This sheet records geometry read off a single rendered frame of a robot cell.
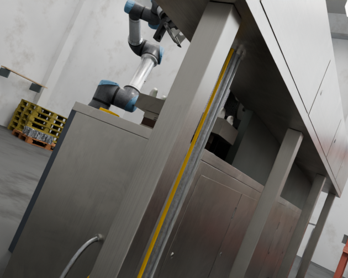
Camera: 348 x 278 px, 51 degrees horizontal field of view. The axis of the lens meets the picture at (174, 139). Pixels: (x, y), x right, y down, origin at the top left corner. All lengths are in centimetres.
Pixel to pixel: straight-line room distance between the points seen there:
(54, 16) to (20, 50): 146
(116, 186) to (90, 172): 14
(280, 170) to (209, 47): 90
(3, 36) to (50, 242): 982
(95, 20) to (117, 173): 1152
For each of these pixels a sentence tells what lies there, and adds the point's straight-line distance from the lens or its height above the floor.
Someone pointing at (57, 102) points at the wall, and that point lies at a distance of 1230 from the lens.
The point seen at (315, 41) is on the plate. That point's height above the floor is 133.
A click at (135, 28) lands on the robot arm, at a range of 224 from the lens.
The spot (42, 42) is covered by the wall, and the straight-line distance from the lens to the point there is 1171.
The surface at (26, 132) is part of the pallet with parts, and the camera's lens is 957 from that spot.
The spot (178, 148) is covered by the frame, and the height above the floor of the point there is 84.
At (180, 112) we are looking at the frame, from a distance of 70.
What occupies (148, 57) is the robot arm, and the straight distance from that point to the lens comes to 237.
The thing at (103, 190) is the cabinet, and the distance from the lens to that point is 141.
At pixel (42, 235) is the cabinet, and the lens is 158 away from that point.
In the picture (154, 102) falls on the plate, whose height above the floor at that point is 101.
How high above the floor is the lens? 80
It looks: 4 degrees up
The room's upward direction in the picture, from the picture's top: 23 degrees clockwise
